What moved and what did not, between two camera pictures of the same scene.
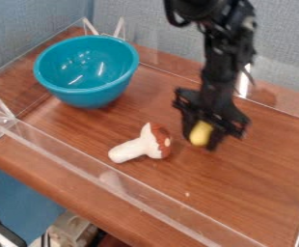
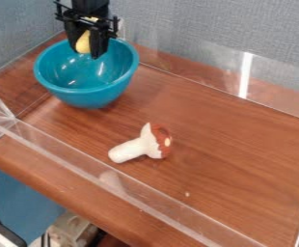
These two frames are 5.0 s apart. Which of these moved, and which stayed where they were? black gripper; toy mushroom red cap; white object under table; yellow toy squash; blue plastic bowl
Moved: yellow toy squash; black gripper
Stayed: toy mushroom red cap; white object under table; blue plastic bowl
